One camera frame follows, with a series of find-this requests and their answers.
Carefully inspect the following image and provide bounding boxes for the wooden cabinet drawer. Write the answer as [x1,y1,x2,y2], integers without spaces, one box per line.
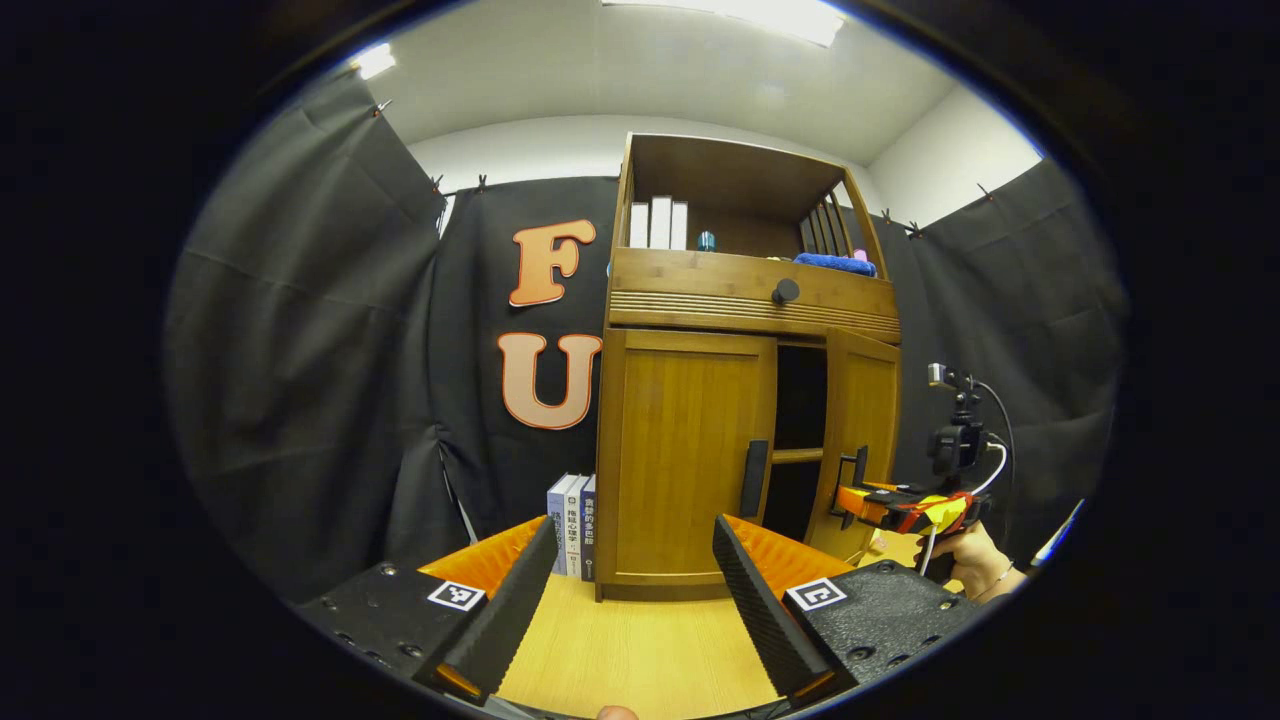
[607,248,901,344]

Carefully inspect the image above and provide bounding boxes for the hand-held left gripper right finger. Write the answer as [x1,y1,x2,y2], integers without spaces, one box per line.
[712,514,986,707]

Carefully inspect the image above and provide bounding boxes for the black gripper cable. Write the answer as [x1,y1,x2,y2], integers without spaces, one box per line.
[972,378,1017,501]

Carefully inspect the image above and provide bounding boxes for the pale blue book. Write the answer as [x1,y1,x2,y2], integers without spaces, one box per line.
[547,474,571,576]

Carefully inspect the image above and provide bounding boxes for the wooden cabinet door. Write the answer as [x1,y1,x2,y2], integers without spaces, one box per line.
[598,328,779,601]
[805,328,901,563]

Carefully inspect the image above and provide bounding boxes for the blue towel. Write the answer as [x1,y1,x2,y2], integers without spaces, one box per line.
[793,252,878,278]

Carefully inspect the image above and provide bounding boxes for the wooden double-door shoe cabinet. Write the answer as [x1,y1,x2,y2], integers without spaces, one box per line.
[595,133,903,603]

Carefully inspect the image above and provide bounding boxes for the grey book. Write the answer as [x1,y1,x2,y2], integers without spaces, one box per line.
[563,476,587,579]

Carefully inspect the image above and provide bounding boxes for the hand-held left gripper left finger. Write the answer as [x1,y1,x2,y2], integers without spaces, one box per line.
[295,515,559,707]

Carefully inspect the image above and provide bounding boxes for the white panel edge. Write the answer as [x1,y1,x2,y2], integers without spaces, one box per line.
[1030,498,1086,566]

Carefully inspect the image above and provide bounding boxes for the dark blue book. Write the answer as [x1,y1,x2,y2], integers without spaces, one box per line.
[580,474,599,583]

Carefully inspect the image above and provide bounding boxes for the ceiling light panel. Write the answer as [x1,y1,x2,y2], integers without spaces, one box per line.
[600,0,846,48]
[350,42,398,81]

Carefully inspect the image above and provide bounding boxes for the black backdrop cloth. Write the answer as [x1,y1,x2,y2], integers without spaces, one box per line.
[165,70,1131,606]

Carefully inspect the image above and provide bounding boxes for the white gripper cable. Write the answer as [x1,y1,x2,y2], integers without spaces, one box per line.
[918,443,1007,578]

